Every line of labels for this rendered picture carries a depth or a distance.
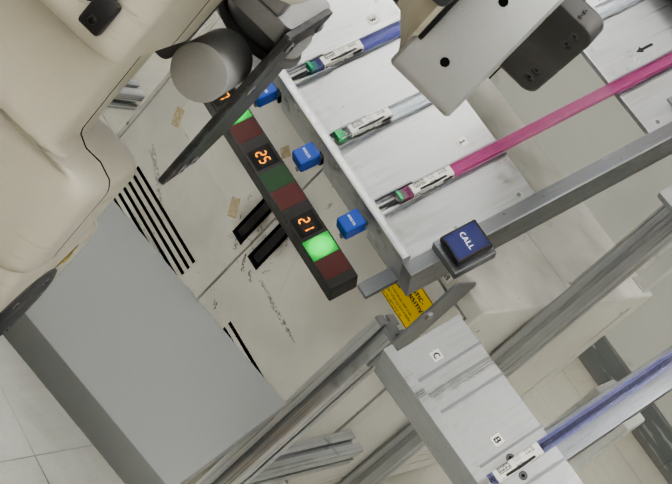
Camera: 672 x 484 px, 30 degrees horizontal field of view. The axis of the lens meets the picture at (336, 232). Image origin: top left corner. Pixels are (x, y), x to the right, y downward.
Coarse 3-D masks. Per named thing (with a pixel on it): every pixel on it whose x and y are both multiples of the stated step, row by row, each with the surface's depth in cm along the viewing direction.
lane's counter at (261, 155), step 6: (258, 150) 160; (264, 150) 160; (270, 150) 160; (252, 156) 160; (258, 156) 160; (264, 156) 160; (270, 156) 160; (276, 156) 160; (252, 162) 159; (258, 162) 159; (264, 162) 159; (270, 162) 159; (258, 168) 159
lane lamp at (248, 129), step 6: (246, 120) 162; (252, 120) 162; (234, 126) 161; (240, 126) 161; (246, 126) 162; (252, 126) 162; (258, 126) 162; (234, 132) 161; (240, 132) 161; (246, 132) 161; (252, 132) 161; (258, 132) 161; (240, 138) 161; (246, 138) 161; (252, 138) 161
